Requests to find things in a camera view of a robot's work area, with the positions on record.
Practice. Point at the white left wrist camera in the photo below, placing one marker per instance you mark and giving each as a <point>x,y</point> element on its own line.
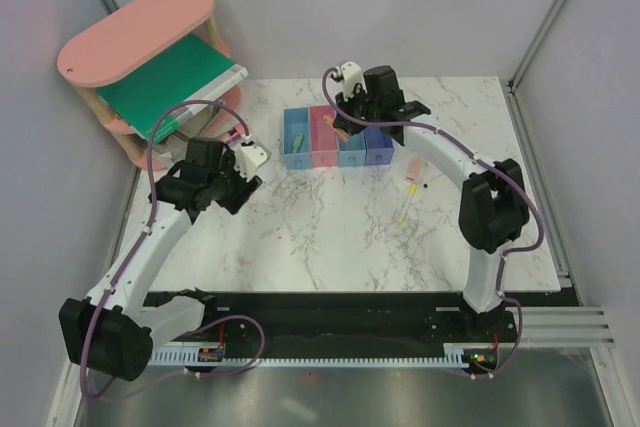
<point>250,157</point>

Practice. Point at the pink drawer bin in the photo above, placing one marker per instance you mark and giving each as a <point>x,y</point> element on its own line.
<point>324,142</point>

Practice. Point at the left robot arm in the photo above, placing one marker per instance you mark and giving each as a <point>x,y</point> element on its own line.
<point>109,330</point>

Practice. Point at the purple blue drawer bin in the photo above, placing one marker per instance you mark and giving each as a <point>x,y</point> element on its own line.
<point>379,147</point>

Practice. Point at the sky blue drawer bin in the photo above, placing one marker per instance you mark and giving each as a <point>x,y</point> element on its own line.
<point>352,152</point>

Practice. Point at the pink oval shelf rack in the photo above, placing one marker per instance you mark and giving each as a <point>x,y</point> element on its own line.
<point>114,47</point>

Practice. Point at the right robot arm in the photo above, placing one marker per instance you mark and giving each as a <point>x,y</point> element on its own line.
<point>493,207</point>

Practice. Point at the pink capped clear tube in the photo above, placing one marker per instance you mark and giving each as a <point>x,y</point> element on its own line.
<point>234,135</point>

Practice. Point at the green binder book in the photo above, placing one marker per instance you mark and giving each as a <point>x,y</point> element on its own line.
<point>190,69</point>

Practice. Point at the green mini stapler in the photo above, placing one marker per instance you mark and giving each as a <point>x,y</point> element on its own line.
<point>297,143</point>

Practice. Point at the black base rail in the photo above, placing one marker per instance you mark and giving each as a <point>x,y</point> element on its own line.
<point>433,317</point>

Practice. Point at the light blue drawer bin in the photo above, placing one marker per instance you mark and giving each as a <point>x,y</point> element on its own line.
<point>297,120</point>

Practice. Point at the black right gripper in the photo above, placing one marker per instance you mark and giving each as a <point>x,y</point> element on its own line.
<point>347,125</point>

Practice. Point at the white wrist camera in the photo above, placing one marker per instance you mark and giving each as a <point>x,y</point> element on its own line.
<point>350,75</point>
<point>250,157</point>

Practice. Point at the pink eraser stick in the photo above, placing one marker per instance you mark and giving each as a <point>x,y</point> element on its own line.
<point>414,170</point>

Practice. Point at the white cable duct strip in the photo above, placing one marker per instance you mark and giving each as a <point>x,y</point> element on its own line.
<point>279,353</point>

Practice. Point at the black tipped white pen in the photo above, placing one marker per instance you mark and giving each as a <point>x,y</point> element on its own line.
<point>433,182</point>

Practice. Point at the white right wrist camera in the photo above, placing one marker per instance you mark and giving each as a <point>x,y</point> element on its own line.
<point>350,75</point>

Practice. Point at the yellow tipped white pen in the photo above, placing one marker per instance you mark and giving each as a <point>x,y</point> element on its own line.
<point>407,203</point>

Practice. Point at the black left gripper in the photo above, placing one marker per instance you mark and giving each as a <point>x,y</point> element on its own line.
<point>244,188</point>

